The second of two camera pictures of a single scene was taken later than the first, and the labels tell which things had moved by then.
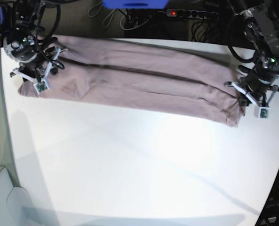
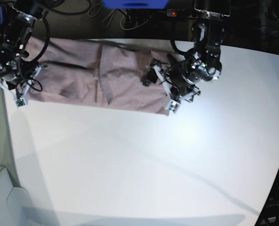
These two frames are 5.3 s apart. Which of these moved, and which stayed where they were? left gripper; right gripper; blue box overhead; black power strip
Moved: left gripper; right gripper
Stayed: black power strip; blue box overhead
